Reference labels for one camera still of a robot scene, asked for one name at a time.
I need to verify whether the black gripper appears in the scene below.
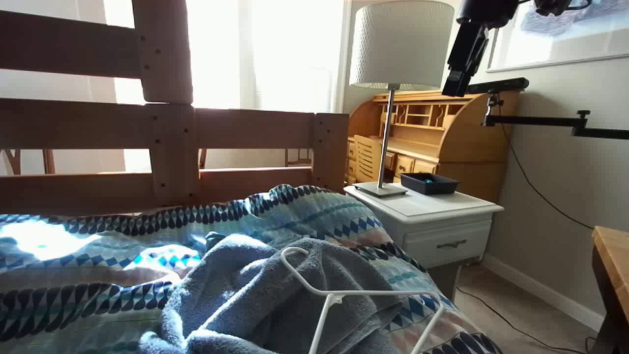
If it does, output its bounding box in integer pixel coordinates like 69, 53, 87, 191
440, 0, 525, 98

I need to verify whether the black box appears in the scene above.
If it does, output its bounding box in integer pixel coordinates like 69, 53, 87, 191
399, 171, 460, 197

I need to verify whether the white shade table lamp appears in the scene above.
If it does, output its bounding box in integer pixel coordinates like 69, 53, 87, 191
348, 0, 456, 201

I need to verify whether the wooden roll-top desk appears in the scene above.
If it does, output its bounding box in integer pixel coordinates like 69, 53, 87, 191
344, 89, 519, 205

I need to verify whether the white nightstand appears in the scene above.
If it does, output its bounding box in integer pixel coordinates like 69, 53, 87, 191
342, 181, 505, 301

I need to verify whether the white window curtain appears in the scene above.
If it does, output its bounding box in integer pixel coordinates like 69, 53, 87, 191
104, 0, 356, 114

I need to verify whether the wooden table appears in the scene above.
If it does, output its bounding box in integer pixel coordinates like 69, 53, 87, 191
590, 224, 629, 354

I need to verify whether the grey-blue fleece blanket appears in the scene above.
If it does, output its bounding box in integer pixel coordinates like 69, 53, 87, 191
136, 232, 438, 354

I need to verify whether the blue patterned blanket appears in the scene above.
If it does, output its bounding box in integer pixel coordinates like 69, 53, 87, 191
0, 183, 507, 354

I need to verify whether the black bar camera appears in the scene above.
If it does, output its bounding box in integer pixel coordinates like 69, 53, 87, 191
466, 77, 531, 96

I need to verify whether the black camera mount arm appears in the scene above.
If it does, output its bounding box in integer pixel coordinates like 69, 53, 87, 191
482, 92, 629, 142

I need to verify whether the white framed wall picture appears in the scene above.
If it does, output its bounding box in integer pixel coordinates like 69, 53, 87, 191
486, 0, 629, 75

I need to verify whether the black wall cable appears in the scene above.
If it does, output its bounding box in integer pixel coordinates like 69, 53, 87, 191
499, 124, 596, 232

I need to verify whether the white wire clothes hanger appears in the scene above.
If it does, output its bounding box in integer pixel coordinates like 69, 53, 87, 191
279, 244, 446, 354

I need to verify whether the black floor cable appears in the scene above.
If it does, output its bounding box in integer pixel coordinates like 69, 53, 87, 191
458, 283, 592, 354

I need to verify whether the wooden bunk bed frame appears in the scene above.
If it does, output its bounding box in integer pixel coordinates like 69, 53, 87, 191
0, 0, 350, 218

